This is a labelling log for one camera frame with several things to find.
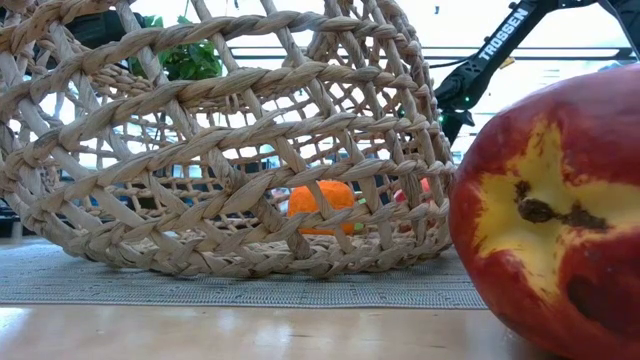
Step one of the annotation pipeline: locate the woven wicker basket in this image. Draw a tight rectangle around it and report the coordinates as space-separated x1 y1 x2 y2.
0 0 456 280

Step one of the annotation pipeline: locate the orange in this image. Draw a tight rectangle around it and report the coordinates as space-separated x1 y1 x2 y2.
287 179 357 236

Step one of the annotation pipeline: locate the red apple with yellow patch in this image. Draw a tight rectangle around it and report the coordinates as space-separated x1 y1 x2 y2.
447 63 640 360

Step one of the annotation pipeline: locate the green potted plant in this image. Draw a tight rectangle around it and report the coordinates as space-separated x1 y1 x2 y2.
127 14 224 81

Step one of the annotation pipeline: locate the grey woven placemat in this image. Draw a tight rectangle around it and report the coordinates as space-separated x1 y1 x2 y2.
0 238 489 310

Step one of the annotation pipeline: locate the black overhead bar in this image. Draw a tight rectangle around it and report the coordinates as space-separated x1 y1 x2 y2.
227 45 636 62

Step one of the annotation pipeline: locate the black table frame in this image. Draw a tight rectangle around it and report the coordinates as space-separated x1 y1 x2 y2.
0 199 36 239

